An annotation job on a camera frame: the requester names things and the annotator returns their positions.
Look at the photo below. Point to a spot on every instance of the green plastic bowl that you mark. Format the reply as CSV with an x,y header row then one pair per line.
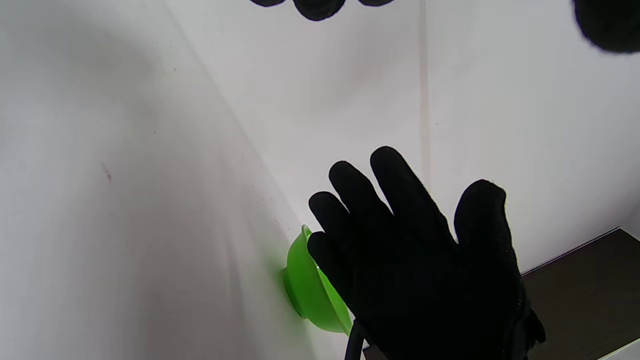
x,y
310,290

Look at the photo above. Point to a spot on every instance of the person's right hand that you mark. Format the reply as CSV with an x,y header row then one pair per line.
x,y
425,290

